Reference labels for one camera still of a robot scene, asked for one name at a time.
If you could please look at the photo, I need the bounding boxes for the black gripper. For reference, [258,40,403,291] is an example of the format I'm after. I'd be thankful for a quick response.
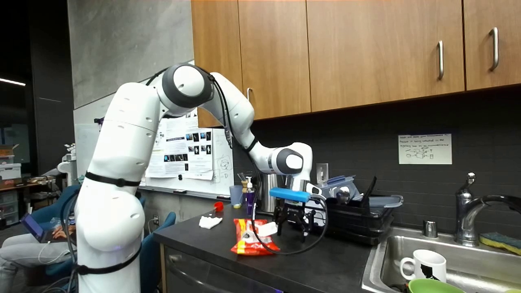
[276,200,307,237]

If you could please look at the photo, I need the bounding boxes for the orange wet wipes packet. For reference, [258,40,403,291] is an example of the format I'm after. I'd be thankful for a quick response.
[231,218,280,255]

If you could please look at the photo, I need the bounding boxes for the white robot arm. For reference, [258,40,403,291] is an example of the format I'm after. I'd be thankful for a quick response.
[74,63,312,293]

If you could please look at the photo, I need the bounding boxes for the blue plastic lid in rack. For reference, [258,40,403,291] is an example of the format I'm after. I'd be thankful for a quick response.
[369,193,403,208]

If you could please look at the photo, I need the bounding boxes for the white patterned mug in rack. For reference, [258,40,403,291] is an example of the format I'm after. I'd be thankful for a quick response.
[309,195,327,227]

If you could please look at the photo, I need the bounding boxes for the steel thermos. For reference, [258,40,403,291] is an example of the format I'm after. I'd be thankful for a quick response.
[262,174,278,211]

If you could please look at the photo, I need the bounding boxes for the purple bottle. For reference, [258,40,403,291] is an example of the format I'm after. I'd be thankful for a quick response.
[242,180,255,218]

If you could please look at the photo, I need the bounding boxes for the blue plastic cup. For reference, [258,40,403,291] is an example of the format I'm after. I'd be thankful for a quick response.
[229,185,242,210]

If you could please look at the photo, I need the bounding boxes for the black dish rack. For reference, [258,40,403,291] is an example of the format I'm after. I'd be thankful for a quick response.
[307,190,397,247]

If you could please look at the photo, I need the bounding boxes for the small red object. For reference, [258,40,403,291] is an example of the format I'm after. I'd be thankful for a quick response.
[213,201,224,214]

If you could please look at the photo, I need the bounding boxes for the white crumpled tissue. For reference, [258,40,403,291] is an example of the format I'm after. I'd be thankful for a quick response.
[198,216,223,229]

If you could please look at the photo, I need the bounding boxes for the whiteboard with posters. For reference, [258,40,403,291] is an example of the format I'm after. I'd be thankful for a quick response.
[73,96,234,198]

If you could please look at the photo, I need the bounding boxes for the small steel cup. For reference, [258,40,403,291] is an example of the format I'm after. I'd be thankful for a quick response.
[423,219,438,237]

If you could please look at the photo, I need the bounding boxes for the white black mug in sink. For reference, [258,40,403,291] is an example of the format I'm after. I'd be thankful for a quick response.
[398,249,446,281]

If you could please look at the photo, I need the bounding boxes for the green bowl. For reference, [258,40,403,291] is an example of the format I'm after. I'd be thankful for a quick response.
[407,278,464,293]

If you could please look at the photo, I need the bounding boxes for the white paper sign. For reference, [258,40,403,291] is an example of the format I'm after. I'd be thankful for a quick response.
[397,133,452,166]

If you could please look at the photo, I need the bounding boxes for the wooden upper cabinets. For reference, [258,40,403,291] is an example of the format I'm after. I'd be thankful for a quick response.
[190,0,521,120]

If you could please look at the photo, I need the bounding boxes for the chrome sink faucet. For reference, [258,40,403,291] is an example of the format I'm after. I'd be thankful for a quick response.
[454,172,521,247]

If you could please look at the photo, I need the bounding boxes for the stainless steel sink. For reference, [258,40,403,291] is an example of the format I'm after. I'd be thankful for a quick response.
[361,227,521,293]

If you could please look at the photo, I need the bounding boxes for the yellow green sponge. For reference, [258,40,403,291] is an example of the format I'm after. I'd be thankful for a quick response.
[480,232,521,255]

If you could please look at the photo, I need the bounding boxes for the seated person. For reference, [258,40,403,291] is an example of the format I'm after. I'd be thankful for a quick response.
[0,184,83,293]

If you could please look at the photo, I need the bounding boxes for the wall power outlet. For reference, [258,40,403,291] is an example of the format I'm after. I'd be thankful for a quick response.
[315,162,328,184]

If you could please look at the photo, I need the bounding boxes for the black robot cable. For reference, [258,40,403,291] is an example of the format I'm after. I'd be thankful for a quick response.
[144,65,330,257]

